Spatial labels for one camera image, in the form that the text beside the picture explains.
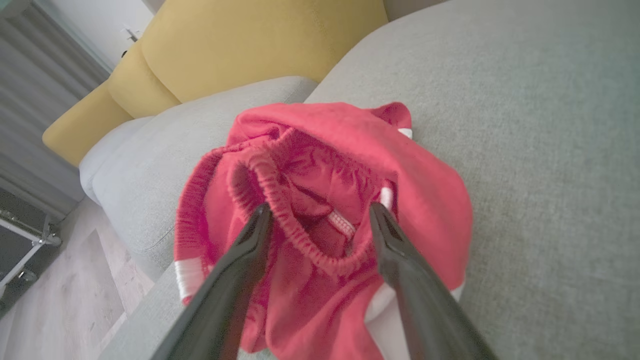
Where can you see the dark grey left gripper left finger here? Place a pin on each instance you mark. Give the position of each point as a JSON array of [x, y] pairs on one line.
[[225, 300]]

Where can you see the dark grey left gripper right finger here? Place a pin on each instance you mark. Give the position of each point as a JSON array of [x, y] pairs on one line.
[[425, 310]]

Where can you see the red shorts with white trim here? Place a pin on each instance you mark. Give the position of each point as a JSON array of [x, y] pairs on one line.
[[425, 190]]

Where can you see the grey sofa seat cushion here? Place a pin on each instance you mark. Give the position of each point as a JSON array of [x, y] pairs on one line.
[[165, 160]]

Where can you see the grey sofa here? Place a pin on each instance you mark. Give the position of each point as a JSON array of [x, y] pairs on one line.
[[525, 125]]

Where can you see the yellow sofa backrest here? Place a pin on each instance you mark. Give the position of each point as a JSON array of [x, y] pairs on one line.
[[225, 45]]

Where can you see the grey curtain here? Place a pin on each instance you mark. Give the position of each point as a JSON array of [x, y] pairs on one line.
[[30, 100]]

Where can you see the beige-grey sofa back cushion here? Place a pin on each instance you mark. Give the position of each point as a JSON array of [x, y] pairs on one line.
[[405, 7]]

